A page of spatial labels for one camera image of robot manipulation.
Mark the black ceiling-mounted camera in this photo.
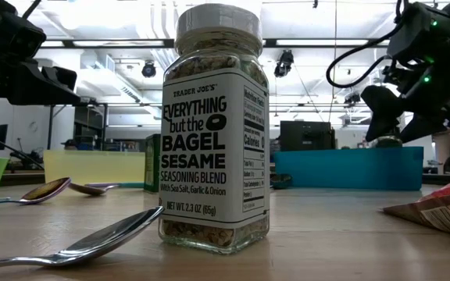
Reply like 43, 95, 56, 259
343, 91, 363, 108
141, 60, 158, 79
273, 49, 295, 78

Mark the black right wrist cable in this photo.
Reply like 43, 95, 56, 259
325, 21, 405, 89

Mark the black shelving unit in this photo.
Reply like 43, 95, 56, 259
72, 104, 109, 151

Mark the spoon with light blue handle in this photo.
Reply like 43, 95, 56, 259
0, 205, 166, 273

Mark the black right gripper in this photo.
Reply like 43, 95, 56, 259
360, 58, 450, 144

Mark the spoon with purple handle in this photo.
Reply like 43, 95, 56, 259
84, 181, 121, 188

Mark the yellow translucent plastic bin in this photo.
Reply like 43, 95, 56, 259
43, 150, 147, 187

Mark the green box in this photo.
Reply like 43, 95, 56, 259
144, 133, 162, 194

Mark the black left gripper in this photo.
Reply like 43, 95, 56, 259
0, 0, 81, 106

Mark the black overhead rig beam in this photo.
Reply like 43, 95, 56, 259
37, 37, 390, 49

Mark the blue plastic bin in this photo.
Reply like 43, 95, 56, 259
273, 146, 424, 192

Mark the white round lid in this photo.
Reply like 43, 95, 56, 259
157, 2, 271, 254

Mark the spoon with teal handle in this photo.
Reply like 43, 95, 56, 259
67, 181, 147, 197

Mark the iridescent spoon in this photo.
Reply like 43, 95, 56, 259
0, 176, 73, 208

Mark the orange and brown snack packet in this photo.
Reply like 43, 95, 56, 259
382, 169, 450, 240

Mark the green-lid spice jar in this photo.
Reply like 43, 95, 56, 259
373, 133, 405, 148

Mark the large black monitor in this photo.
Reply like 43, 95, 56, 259
279, 120, 336, 152

